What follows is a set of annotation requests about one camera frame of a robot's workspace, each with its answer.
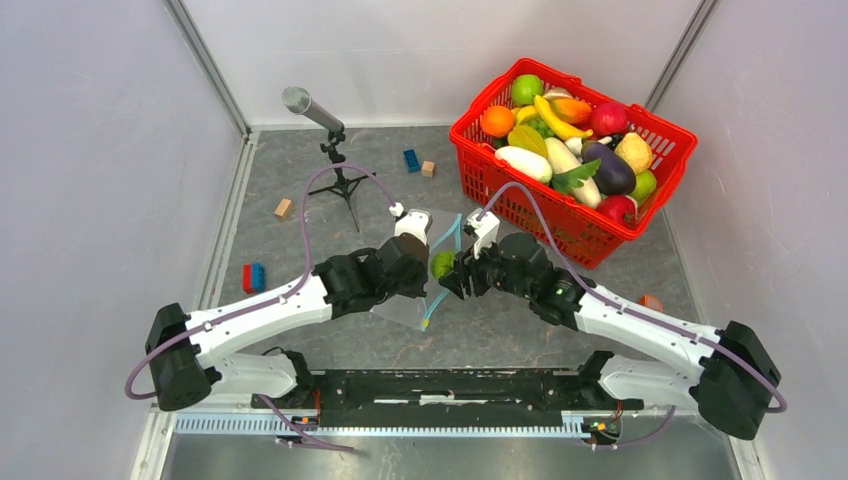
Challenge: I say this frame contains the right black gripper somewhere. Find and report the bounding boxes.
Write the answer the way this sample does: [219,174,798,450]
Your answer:
[440,231,533,302]

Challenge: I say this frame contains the clear zip top bag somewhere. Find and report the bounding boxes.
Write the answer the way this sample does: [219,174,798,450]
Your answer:
[370,210,462,331]

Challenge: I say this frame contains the orange fruit toy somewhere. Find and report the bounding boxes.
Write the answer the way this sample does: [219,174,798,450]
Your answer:
[480,105,515,138]

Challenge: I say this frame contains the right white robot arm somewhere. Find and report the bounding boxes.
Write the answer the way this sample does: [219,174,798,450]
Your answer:
[430,233,781,440]

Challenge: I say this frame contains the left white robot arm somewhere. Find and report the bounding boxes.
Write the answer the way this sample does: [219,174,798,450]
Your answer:
[145,233,429,411]

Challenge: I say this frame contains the red plastic basket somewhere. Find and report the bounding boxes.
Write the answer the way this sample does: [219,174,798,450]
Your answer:
[449,58,699,270]

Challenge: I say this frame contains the black tripod stand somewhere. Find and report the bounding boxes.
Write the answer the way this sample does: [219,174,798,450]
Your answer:
[307,128,375,232]

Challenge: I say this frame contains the small wooden cube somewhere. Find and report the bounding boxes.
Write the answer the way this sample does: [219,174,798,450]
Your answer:
[421,161,436,178]

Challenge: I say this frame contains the blue toy brick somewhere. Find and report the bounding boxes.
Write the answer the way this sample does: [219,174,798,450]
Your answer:
[403,149,421,173]

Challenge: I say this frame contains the white cucumber toy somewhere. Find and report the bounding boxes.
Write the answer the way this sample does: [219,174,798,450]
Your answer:
[495,146,553,184]

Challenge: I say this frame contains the white radish toy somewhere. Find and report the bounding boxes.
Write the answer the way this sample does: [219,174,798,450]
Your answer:
[545,137,602,209]

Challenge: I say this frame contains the red tomato toy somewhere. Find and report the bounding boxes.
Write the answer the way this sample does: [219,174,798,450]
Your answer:
[595,195,638,228]

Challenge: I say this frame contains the wooden block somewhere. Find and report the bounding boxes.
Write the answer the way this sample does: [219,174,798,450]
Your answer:
[274,198,293,219]

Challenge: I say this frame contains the purple eggplant toy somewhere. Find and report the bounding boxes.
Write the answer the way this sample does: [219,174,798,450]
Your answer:
[580,141,636,196]

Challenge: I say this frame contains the yellow banana toy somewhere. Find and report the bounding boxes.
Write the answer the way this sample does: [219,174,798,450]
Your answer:
[515,96,594,140]

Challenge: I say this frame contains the orange slice toy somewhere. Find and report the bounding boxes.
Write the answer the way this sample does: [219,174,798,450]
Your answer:
[639,295,664,313]

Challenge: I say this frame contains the red and blue bricks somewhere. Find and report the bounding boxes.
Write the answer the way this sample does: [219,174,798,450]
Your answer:
[242,262,266,295]

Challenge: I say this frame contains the green pear toy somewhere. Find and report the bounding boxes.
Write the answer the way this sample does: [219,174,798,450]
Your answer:
[629,170,657,206]

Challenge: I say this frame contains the orange mango toy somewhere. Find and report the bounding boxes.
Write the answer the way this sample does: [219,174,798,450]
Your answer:
[550,97,593,125]

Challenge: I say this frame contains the yellow lemon toy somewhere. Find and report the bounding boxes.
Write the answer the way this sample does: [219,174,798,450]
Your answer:
[614,132,654,175]

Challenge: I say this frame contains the red apple toy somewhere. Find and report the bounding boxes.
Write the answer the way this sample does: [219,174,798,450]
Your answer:
[589,102,628,137]

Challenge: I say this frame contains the green apple toy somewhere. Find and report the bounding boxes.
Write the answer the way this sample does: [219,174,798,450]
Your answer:
[510,74,545,107]

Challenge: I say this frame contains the grey microphone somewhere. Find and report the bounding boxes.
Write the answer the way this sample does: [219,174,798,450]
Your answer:
[281,86,344,134]

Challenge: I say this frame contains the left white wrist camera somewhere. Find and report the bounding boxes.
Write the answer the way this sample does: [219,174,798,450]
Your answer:
[388,202,432,246]

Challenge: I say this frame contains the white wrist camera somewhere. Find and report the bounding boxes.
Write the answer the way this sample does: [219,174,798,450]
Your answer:
[388,202,432,246]
[463,208,500,259]

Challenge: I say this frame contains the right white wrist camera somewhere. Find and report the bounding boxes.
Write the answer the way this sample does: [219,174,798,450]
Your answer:
[463,208,500,259]

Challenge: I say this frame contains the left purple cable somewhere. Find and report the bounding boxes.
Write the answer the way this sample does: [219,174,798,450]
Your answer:
[125,162,402,454]

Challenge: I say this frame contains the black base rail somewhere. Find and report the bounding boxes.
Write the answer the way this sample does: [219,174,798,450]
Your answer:
[271,368,644,428]

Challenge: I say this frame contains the white cable duct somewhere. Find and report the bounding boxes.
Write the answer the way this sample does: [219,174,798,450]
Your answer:
[174,413,590,439]

